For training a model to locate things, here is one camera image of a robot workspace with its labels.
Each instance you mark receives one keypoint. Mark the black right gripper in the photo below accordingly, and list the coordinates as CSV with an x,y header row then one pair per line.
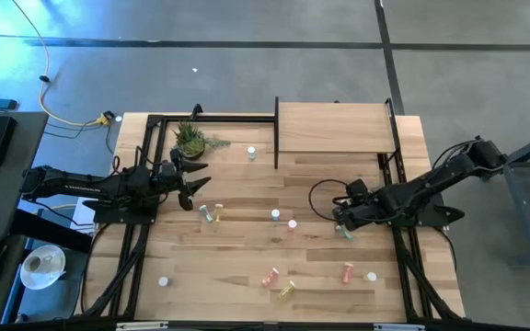
x,y
361,211

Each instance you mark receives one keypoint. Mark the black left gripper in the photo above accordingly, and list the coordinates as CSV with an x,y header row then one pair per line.
x,y
170,181

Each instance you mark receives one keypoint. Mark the pink pill bottle white cap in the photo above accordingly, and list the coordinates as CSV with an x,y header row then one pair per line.
x,y
292,224
270,277
347,273

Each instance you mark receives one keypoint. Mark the blue pill bottle white cap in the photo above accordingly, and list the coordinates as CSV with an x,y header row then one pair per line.
x,y
163,281
275,214

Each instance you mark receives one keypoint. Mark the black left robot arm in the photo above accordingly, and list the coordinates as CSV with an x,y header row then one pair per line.
x,y
76,186

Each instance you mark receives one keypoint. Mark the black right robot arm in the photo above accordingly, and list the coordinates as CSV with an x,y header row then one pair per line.
x,y
430,184

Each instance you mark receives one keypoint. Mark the potted succulent plant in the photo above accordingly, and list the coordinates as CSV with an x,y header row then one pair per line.
x,y
191,146

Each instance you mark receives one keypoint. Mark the black table clamp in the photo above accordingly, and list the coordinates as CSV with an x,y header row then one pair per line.
x,y
196,110

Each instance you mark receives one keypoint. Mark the yellow plug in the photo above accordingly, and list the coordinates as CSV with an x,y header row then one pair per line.
x,y
105,118

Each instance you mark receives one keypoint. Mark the white box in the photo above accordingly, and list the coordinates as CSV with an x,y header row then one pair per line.
x,y
77,213

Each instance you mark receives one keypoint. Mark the black desk foot bar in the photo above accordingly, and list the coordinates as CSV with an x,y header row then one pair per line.
x,y
53,232

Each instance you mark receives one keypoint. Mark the white cup on stool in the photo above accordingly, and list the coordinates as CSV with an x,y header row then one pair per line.
x,y
42,266

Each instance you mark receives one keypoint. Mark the black desk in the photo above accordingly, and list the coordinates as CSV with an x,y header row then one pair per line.
x,y
16,184

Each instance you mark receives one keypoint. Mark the black aluminium table frame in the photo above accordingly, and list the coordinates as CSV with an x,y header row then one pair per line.
x,y
219,119

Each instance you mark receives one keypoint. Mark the wooden shelf black frame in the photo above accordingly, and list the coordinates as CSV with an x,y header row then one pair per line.
x,y
334,126

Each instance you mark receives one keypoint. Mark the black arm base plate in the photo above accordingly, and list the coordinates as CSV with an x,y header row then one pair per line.
x,y
449,214
108,216

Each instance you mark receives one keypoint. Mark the silver aluminium bracket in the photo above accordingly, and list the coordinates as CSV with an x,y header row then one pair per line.
x,y
398,327
141,326

